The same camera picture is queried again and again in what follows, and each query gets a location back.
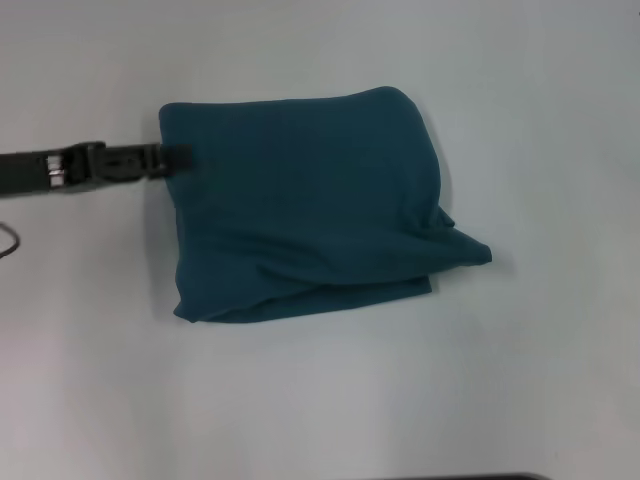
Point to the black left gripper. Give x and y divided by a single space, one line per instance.
30 172

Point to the teal t-shirt with cream print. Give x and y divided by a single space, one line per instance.
310 200

